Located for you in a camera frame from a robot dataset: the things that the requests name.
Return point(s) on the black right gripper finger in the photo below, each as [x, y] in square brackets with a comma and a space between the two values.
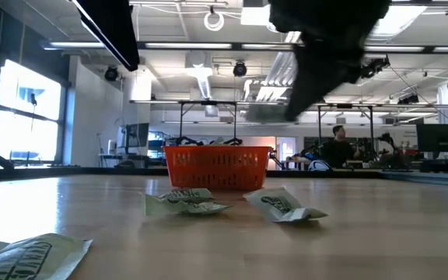
[303, 97]

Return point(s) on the black overhead beam with lights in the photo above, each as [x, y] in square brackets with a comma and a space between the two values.
[189, 46]

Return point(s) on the person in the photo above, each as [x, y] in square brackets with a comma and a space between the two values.
[337, 151]

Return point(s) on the background black robot arm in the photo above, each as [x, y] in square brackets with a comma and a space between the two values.
[276, 157]

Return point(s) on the black background rig frame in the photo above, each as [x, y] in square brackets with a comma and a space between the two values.
[208, 102]
[319, 132]

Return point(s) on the white hanging ceiling vent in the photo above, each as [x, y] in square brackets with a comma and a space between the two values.
[198, 72]

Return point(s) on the round black ceiling camera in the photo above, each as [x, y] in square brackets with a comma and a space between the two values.
[111, 73]
[239, 69]

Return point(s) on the orange plastic basket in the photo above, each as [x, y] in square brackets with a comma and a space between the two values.
[216, 167]

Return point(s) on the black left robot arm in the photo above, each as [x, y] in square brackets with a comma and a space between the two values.
[111, 31]

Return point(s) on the dark computer monitor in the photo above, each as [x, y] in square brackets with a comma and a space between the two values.
[439, 138]
[137, 136]

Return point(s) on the large bright window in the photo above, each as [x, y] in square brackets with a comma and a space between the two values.
[25, 116]

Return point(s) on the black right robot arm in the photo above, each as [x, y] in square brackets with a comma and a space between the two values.
[325, 13]

